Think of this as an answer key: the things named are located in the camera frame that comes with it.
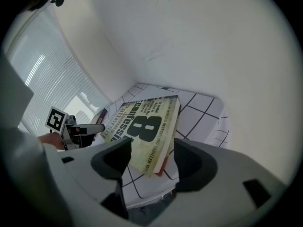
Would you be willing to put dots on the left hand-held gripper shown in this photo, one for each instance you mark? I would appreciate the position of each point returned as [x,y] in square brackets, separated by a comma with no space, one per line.
[56,119]

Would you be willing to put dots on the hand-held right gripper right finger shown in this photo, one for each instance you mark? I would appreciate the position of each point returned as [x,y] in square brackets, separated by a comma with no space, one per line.
[232,174]

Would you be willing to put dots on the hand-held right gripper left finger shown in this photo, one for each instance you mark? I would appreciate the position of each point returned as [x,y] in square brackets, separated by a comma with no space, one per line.
[80,174]

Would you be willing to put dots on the dark brown hardcover book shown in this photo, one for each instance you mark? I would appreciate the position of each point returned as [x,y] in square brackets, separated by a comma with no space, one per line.
[99,118]

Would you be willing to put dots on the pale green paperback book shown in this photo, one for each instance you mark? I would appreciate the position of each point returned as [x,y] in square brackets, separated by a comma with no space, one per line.
[146,131]

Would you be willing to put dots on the person's left forearm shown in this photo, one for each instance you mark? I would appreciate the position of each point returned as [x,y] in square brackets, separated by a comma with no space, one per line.
[50,140]

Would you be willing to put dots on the white window blind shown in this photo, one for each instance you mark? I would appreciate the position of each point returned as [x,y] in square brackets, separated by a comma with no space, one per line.
[54,79]

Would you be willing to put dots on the white checked tablecloth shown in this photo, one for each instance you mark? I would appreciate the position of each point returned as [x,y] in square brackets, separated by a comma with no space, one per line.
[198,117]

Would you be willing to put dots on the person's pale shirt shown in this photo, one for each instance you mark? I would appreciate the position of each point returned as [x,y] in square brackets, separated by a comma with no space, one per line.
[14,91]

